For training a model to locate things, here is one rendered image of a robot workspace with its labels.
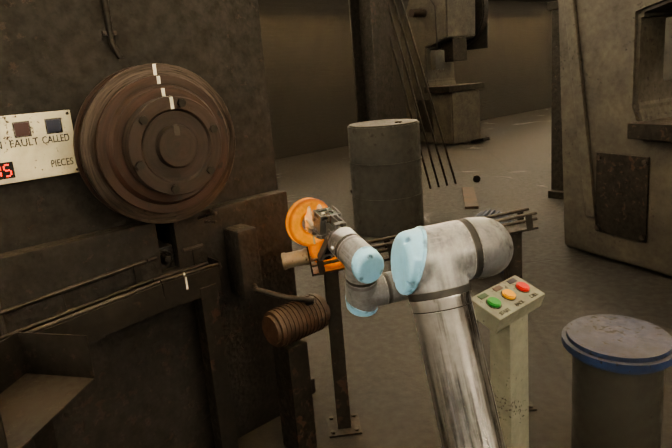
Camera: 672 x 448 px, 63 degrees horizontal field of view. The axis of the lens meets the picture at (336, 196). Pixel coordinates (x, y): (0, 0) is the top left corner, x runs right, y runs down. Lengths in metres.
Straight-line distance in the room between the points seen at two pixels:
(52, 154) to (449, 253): 1.17
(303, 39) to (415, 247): 8.80
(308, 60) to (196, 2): 7.81
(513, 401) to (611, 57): 2.35
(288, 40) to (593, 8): 6.47
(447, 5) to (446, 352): 8.48
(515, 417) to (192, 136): 1.27
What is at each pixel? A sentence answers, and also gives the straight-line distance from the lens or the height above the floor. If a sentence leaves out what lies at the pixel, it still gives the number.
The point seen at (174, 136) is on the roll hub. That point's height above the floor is 1.14.
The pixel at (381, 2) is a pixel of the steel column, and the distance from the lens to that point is 5.90.
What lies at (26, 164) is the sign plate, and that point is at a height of 1.10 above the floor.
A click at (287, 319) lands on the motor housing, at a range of 1.86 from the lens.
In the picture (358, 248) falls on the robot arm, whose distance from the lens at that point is 1.49.
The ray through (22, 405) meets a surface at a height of 0.60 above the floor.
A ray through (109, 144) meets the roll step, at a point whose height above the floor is 1.14.
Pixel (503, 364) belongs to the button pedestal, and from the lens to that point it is 1.77.
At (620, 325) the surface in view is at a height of 0.43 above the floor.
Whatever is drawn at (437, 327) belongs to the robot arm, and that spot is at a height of 0.83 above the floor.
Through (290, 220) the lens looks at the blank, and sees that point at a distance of 1.73.
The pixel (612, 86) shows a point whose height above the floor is 1.08.
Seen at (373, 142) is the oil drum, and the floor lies 0.76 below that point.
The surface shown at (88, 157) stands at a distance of 1.64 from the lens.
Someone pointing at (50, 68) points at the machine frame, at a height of 1.36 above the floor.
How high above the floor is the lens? 1.27
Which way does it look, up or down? 12 degrees down
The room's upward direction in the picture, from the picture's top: 5 degrees counter-clockwise
